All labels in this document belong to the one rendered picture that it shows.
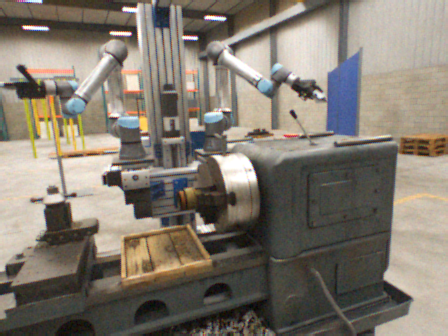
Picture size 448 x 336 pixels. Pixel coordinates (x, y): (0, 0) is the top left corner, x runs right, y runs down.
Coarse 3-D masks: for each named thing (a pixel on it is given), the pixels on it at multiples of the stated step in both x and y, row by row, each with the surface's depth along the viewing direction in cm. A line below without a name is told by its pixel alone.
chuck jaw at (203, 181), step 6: (198, 168) 119; (204, 168) 119; (198, 174) 117; (204, 174) 117; (198, 180) 116; (204, 180) 116; (210, 180) 117; (192, 186) 115; (198, 186) 114; (204, 186) 115; (210, 186) 116
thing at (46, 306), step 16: (16, 256) 109; (16, 272) 106; (80, 272) 93; (80, 288) 85; (0, 304) 83; (16, 304) 79; (32, 304) 79; (48, 304) 80; (64, 304) 82; (80, 304) 83; (0, 320) 77; (16, 320) 78; (32, 320) 80
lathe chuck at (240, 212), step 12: (216, 156) 112; (228, 156) 112; (216, 168) 109; (228, 168) 106; (240, 168) 107; (216, 180) 111; (228, 180) 103; (240, 180) 104; (228, 192) 102; (240, 192) 103; (240, 204) 103; (216, 216) 117; (228, 216) 103; (240, 216) 105; (216, 228) 119; (228, 228) 107; (240, 228) 110
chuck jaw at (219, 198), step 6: (210, 192) 110; (216, 192) 109; (198, 198) 108; (204, 198) 108; (210, 198) 106; (216, 198) 102; (222, 198) 103; (228, 198) 102; (234, 198) 103; (198, 204) 109; (210, 204) 106; (216, 204) 102; (222, 204) 103; (228, 204) 102
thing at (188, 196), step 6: (180, 192) 110; (186, 192) 110; (192, 192) 110; (198, 192) 112; (180, 198) 108; (186, 198) 109; (192, 198) 109; (180, 204) 108; (186, 204) 109; (192, 204) 109
